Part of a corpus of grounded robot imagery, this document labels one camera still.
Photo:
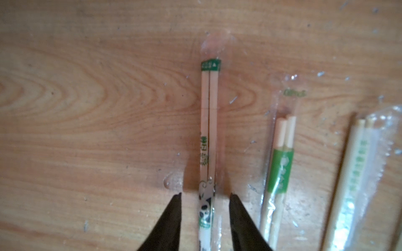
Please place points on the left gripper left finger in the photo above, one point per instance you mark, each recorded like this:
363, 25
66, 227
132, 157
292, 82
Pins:
165, 236

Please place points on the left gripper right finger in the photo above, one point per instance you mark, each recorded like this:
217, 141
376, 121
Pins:
245, 235

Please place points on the chopstick pair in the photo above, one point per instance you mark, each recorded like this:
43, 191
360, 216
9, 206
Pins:
290, 89
213, 51
369, 144

